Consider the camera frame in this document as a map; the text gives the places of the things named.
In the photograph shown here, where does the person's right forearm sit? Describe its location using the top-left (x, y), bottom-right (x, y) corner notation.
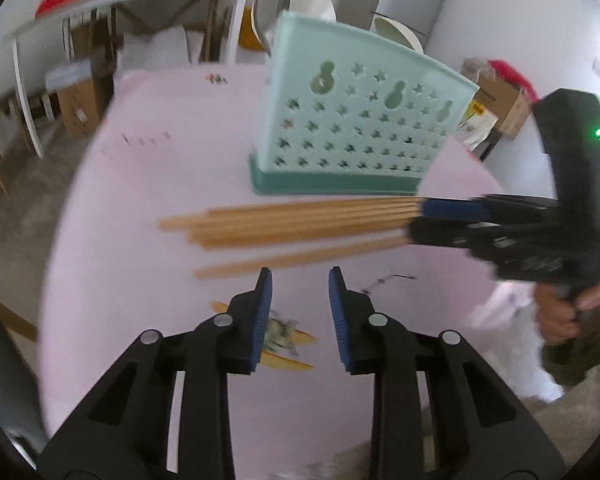
top-left (540, 280), bottom-right (600, 466)

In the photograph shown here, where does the labelled cardboard box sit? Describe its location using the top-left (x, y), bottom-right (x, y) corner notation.
top-left (55, 77), bottom-right (106, 136)

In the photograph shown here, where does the white green printed sack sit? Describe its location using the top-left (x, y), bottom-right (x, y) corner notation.
top-left (455, 95), bottom-right (501, 153)

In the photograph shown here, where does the yellow plastic bag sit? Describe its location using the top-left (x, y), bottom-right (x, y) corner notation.
top-left (237, 5), bottom-right (268, 53)

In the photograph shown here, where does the teal plastic utensil holder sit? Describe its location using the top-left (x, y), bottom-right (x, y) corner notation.
top-left (249, 10), bottom-right (481, 196)

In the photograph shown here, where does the metal spoon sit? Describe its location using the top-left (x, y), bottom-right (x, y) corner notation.
top-left (254, 0), bottom-right (292, 53)

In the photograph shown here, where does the plastic wrapped grey box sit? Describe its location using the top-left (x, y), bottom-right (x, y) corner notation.
top-left (45, 60), bottom-right (103, 88)

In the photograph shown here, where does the white woven sack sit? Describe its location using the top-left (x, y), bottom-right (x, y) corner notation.
top-left (125, 27), bottom-right (216, 73)

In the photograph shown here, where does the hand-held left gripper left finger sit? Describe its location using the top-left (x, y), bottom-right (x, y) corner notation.
top-left (36, 266), bottom-right (274, 480)

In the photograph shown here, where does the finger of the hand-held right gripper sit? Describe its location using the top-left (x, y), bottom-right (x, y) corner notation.
top-left (408, 219), bottom-right (564, 282)
top-left (419, 194), bottom-right (562, 223)

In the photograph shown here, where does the person's right hand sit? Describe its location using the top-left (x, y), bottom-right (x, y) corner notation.
top-left (535, 271), bottom-right (600, 346)

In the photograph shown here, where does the beige ceramic spoon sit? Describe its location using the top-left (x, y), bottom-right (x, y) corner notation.
top-left (371, 14), bottom-right (426, 55)

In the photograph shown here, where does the pink printed tablecloth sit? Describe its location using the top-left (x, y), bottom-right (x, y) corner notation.
top-left (37, 62), bottom-right (541, 480)

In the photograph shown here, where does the open cardboard box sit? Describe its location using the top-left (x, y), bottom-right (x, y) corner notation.
top-left (461, 57), bottom-right (533, 140)

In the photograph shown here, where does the bundle of wooden chopsticks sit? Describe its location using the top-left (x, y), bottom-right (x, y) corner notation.
top-left (157, 195), bottom-right (426, 281)

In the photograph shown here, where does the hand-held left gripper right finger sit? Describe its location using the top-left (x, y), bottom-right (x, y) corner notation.
top-left (327, 266), bottom-right (567, 480)

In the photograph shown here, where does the black chair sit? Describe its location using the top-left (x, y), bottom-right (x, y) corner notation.
top-left (0, 275), bottom-right (48, 461)

